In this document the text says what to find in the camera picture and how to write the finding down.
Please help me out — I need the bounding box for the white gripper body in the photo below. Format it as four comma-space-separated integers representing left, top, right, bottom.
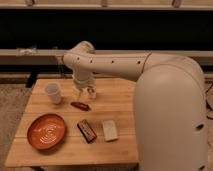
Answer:
73, 76, 94, 90

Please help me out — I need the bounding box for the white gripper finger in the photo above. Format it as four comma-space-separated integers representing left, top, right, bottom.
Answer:
88, 87, 97, 99
77, 89, 83, 100

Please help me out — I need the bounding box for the red pepper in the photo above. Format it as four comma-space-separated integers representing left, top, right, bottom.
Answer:
71, 102, 90, 111

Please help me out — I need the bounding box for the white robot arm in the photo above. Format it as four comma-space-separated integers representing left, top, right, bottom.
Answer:
63, 41, 208, 171

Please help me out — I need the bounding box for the white sponge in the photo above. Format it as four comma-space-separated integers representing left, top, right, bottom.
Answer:
102, 120, 118, 142

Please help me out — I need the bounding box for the dark red rectangular box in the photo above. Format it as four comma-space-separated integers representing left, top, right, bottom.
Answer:
77, 120, 97, 143

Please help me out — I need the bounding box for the wooden table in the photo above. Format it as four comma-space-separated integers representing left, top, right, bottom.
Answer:
5, 78, 138, 167

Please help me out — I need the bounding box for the orange plate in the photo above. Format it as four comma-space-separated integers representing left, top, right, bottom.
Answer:
27, 114, 66, 150

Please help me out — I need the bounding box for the black cable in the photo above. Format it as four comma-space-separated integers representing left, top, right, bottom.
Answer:
205, 83, 213, 120

